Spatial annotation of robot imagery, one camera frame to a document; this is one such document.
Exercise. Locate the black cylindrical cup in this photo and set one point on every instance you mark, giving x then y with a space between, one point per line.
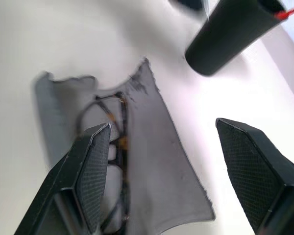
231 34

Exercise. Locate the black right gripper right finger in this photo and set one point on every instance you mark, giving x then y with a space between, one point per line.
254 166

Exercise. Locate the dark tortoiseshell eyeglasses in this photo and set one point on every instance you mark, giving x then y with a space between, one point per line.
121 151

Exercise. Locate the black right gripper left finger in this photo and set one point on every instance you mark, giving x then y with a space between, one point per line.
71 176

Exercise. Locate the red marker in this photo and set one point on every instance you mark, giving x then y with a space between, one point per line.
287 12

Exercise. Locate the grey microfibre cloth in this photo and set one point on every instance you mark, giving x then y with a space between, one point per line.
156 166

